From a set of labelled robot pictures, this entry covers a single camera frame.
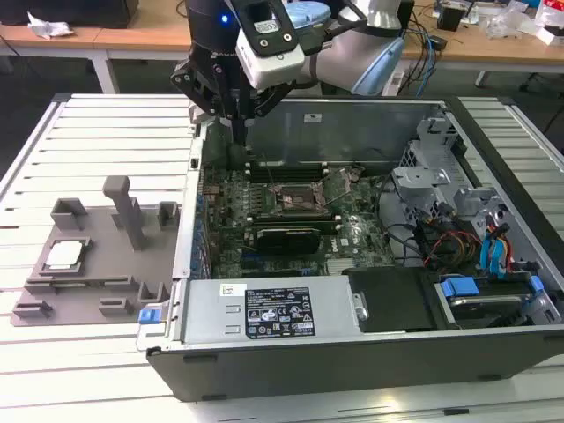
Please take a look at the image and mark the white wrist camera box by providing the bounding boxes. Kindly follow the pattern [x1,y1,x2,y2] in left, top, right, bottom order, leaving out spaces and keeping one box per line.
[228,0,306,89]

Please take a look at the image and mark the hard disk in blue carrier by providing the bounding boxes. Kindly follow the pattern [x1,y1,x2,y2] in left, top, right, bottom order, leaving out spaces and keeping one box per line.
[434,275,552,330]

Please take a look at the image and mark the green motherboard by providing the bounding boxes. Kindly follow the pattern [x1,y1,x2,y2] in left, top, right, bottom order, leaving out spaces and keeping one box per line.
[193,160,397,281]

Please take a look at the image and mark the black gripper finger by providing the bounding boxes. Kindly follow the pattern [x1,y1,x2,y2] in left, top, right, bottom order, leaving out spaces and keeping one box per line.
[240,81,293,145]
[170,61,241,145]

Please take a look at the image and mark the clear plastic bag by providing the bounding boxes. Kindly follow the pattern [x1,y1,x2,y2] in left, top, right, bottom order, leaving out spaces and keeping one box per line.
[482,6,541,40]

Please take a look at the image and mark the blue network cable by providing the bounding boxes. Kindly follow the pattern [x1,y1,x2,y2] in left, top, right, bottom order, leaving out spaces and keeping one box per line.
[413,21,444,97]

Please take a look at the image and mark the black graphics card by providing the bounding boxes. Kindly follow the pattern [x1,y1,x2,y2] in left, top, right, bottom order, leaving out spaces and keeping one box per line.
[253,226,323,256]

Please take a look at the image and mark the thin metal locking lever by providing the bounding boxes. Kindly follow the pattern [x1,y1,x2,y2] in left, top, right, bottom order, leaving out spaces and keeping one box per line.
[262,152,278,189]

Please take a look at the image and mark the metal socket cover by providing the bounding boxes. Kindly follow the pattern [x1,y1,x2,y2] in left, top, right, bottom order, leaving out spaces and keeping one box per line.
[316,168,354,207]

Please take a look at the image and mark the white red cardboard box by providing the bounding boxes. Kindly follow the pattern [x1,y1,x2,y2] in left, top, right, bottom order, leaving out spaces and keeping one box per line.
[535,0,564,46]

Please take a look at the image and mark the black plastic cover panel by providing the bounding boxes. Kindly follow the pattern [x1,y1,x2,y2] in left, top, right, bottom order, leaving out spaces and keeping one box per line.
[345,267,440,335]

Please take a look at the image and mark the red yellow power wire bundle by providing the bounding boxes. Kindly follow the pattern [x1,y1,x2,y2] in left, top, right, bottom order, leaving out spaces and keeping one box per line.
[416,218,484,268]

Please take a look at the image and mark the grey power supply unit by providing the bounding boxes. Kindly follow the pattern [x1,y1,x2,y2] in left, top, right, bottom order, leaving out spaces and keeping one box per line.
[181,275,354,347]

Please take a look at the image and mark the grey parts rack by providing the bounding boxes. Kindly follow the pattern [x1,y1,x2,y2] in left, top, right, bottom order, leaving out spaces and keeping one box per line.
[11,174,182,330]

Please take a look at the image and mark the black computer box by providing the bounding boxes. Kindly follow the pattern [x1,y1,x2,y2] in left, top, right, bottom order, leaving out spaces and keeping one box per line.
[0,0,141,30]

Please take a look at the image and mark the black camera cable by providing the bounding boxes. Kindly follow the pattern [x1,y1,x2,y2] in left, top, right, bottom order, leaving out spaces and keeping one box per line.
[303,8,369,56]

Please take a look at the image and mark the wooden desk white frame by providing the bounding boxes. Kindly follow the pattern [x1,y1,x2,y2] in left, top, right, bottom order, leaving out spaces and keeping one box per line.
[0,21,109,96]
[94,0,564,96]

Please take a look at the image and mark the crumpled white paper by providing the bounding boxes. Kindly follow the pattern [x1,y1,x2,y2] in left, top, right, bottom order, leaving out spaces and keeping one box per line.
[26,11,75,41]

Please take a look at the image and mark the black labelled box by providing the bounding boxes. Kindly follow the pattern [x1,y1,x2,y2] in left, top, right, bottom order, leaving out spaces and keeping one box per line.
[439,2,464,33]

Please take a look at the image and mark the black RAM slot white clips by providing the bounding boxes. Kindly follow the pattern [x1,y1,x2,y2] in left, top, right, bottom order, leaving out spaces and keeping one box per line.
[245,213,343,223]
[245,170,330,178]
[245,160,330,168]

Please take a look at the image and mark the CPU socket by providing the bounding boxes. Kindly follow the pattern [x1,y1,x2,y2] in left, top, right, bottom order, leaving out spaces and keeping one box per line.
[263,179,332,218]

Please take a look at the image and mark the silver CPU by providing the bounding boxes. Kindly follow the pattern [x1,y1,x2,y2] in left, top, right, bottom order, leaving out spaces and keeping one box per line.
[46,241,85,270]

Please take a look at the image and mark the blue flat data wire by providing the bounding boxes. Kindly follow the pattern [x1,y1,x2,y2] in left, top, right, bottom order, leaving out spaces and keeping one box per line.
[479,235,494,281]
[486,223,510,281]

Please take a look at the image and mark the silver metal drive cage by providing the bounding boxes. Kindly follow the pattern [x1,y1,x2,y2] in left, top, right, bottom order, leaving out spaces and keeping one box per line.
[390,165,508,248]

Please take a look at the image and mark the black open PC case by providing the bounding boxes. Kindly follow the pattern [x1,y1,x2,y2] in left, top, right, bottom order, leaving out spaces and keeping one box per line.
[135,94,564,403]

